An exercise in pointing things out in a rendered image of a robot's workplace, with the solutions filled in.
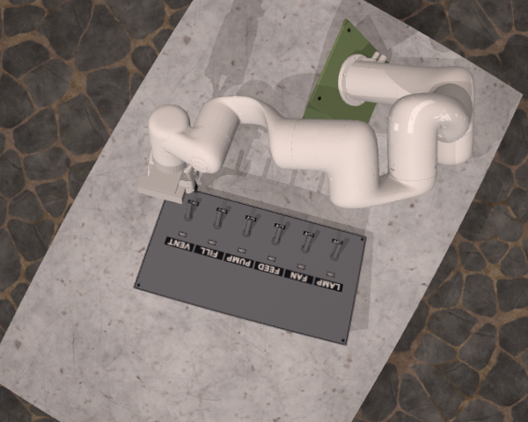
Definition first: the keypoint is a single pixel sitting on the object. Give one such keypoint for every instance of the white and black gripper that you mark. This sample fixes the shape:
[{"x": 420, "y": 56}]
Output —
[{"x": 188, "y": 177}]

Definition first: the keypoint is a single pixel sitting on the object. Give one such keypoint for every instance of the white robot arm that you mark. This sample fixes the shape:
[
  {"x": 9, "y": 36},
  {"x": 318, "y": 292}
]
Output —
[{"x": 347, "y": 150}]

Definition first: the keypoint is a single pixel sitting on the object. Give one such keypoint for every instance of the grey switch console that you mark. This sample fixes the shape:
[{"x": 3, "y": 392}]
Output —
[{"x": 236, "y": 262}]

